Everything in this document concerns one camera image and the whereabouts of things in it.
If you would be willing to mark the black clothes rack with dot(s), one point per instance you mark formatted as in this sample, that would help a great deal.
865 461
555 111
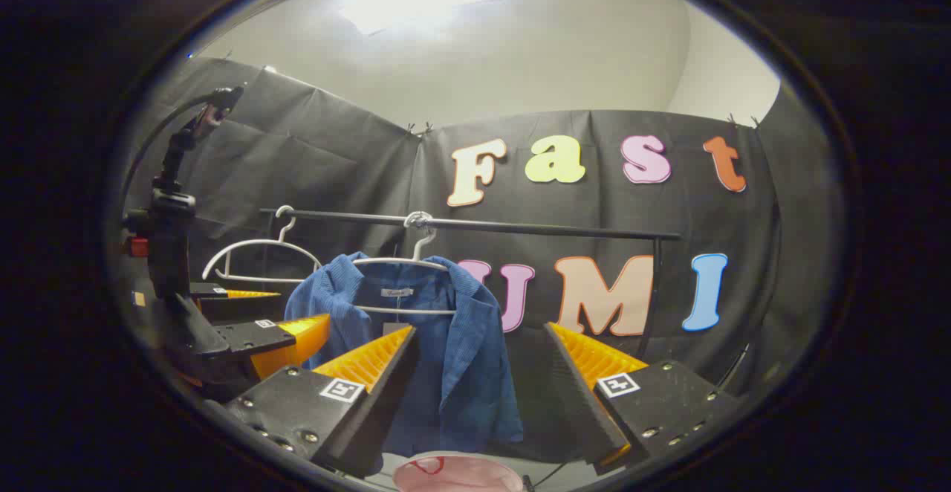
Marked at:
520 226

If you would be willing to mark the pink laundry hamper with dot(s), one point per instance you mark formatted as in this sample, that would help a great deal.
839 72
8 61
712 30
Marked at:
461 475

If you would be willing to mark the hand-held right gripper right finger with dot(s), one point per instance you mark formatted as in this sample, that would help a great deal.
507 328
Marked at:
576 395

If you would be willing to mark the white hanger with taped hook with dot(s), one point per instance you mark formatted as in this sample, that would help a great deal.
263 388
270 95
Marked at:
394 260

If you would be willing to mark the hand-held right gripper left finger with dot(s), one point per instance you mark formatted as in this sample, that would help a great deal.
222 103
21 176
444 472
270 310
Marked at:
386 395

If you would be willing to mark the white plastic hanger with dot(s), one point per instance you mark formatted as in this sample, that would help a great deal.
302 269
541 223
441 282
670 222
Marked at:
256 241

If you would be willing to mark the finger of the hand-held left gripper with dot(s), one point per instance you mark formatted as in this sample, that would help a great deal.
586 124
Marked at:
245 337
223 291

